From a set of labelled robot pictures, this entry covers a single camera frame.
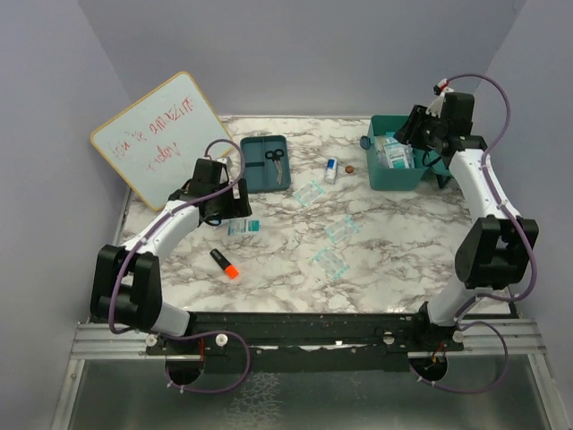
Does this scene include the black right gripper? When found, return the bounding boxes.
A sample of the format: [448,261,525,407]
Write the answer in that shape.
[393,105,447,152]

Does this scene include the teal plaster sheet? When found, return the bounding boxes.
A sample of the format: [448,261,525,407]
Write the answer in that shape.
[324,215,359,245]
[293,180,325,207]
[312,247,348,280]

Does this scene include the black handled scissors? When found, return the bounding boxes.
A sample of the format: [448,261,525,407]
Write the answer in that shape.
[265,149,285,185]

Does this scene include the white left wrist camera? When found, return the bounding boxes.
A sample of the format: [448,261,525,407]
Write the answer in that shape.
[216,157,233,172]

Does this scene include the long gauze dressing packet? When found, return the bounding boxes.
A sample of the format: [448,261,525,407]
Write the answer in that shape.
[385,142,415,169]

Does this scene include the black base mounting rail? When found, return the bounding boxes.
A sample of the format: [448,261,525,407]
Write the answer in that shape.
[146,312,463,374]

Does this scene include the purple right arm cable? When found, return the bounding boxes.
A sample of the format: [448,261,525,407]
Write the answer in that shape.
[440,73,540,323]

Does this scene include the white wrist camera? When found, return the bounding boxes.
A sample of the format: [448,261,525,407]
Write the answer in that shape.
[216,157,233,172]
[426,79,455,117]

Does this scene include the black orange highlighter marker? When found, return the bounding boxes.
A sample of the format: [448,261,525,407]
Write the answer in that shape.
[210,249,239,280]

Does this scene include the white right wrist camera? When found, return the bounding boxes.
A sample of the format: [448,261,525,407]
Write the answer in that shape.
[426,79,455,117]

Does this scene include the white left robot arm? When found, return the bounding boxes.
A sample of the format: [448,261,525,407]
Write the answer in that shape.
[90,158,252,354]

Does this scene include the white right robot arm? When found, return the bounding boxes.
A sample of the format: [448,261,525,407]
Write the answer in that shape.
[395,88,539,350]

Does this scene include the yellow framed whiteboard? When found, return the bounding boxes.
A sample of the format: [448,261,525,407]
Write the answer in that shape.
[90,72,231,211]

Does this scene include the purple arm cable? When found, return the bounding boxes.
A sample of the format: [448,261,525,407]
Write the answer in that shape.
[107,139,247,336]
[440,73,540,323]

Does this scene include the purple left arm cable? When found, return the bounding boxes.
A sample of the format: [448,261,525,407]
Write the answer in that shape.
[107,139,247,336]

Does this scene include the blue cotton swab bag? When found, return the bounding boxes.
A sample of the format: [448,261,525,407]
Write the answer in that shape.
[385,132,401,143]

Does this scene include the yellowish gauze roll bag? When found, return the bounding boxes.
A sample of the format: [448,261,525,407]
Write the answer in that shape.
[374,136,389,168]

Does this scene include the small gauze dressing packet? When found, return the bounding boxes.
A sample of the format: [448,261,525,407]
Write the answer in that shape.
[227,219,261,236]

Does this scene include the teal medicine kit box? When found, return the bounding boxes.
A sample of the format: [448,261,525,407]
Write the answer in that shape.
[360,115,453,191]

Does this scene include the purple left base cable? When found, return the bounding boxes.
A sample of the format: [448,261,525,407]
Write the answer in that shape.
[164,330,252,395]

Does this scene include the teal divided tray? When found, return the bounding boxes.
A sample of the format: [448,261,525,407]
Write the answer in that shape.
[240,135,292,194]

